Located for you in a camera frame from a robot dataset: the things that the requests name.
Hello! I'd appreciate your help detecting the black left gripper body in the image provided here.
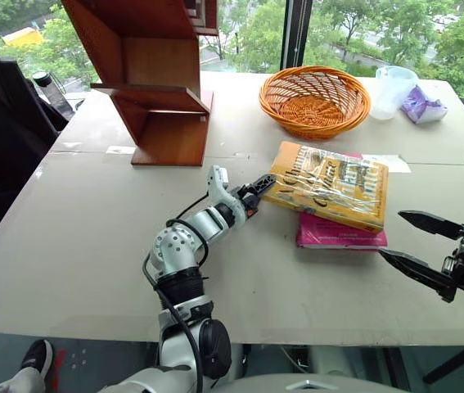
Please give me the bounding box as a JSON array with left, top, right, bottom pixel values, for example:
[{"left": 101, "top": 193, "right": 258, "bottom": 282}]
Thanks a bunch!
[{"left": 231, "top": 183, "right": 264, "bottom": 219}]

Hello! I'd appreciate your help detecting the clear plastic measuring cup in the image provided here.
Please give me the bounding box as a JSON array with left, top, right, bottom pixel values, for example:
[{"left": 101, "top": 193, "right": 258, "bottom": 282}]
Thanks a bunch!
[{"left": 369, "top": 65, "right": 420, "bottom": 121}]

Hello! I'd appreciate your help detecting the purple and white plastic bag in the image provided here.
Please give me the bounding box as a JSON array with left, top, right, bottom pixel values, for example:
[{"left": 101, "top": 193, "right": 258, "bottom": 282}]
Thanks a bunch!
[{"left": 401, "top": 84, "right": 448, "bottom": 125}]

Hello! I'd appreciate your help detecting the wooden bookshelf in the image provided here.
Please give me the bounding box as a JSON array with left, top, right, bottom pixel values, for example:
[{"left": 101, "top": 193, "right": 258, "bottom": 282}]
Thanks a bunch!
[{"left": 60, "top": 0, "right": 219, "bottom": 167}]

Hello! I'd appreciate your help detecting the dark table leg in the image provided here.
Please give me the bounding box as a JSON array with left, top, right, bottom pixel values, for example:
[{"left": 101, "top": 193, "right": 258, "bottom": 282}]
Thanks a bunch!
[{"left": 382, "top": 346, "right": 412, "bottom": 391}]

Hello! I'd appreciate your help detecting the pink book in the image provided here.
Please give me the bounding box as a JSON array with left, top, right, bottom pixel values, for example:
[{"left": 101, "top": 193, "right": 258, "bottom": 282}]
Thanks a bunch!
[{"left": 295, "top": 151, "right": 390, "bottom": 251}]

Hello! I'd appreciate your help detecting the black lidded bottle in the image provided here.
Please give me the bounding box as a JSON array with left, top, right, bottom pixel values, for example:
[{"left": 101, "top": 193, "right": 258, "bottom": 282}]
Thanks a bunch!
[{"left": 31, "top": 70, "right": 78, "bottom": 124}]

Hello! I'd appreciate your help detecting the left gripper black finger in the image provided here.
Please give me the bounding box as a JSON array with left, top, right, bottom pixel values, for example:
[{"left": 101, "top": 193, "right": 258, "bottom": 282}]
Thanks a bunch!
[{"left": 248, "top": 173, "right": 278, "bottom": 197}]

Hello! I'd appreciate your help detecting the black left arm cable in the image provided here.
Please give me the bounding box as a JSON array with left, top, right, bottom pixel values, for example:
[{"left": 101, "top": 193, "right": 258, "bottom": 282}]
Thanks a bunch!
[{"left": 142, "top": 192, "right": 212, "bottom": 393}]

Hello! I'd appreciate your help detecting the silver robot torso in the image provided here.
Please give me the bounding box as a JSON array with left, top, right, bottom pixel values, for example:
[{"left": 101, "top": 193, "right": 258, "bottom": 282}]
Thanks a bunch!
[{"left": 198, "top": 370, "right": 412, "bottom": 393}]

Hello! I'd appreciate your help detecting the black jacket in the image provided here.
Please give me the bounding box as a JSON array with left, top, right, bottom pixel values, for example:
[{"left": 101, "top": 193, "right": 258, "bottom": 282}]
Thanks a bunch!
[{"left": 0, "top": 52, "right": 71, "bottom": 269}]

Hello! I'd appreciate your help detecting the grey trouser leg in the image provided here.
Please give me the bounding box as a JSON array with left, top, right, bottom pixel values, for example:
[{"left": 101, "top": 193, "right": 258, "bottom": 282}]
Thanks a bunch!
[{"left": 0, "top": 366, "right": 47, "bottom": 393}]

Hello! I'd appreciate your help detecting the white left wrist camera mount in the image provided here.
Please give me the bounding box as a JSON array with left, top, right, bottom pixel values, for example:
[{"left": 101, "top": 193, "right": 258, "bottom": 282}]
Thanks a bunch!
[{"left": 205, "top": 165, "right": 250, "bottom": 225}]

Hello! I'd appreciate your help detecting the yellow plastic-wrapped book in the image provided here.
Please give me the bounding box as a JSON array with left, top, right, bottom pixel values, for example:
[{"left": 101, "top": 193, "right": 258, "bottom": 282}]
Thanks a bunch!
[{"left": 262, "top": 141, "right": 390, "bottom": 235}]

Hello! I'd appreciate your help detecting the black window pillar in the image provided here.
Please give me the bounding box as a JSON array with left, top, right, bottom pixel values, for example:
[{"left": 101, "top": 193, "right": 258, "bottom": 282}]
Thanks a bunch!
[{"left": 279, "top": 0, "right": 313, "bottom": 71}]

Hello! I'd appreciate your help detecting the orange wicker basket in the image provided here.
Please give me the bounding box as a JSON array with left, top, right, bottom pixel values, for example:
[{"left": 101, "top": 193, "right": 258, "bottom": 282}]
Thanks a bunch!
[{"left": 259, "top": 65, "right": 372, "bottom": 141}]

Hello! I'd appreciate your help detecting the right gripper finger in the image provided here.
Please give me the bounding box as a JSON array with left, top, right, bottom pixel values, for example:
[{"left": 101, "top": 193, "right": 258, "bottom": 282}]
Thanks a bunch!
[
  {"left": 378, "top": 249, "right": 458, "bottom": 304},
  {"left": 398, "top": 210, "right": 464, "bottom": 242}
]

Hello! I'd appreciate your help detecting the black sneaker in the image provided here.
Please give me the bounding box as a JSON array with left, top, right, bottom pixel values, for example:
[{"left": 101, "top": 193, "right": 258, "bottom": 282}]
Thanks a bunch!
[{"left": 20, "top": 338, "right": 56, "bottom": 380}]

